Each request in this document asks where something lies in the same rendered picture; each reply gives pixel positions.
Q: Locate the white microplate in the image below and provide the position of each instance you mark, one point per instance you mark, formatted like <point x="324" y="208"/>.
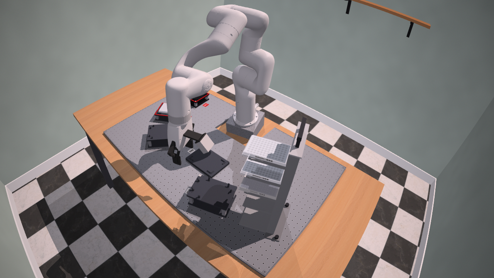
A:
<point x="163" y="109"/>
<point x="267" y="150"/>

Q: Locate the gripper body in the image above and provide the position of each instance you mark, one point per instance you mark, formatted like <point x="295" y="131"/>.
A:
<point x="175" y="133"/>

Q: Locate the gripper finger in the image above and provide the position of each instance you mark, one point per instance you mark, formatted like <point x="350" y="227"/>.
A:
<point x="190" y="142"/>
<point x="176" y="158"/>

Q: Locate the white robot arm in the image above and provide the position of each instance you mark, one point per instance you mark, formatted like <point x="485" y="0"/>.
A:
<point x="252" y="78"/>

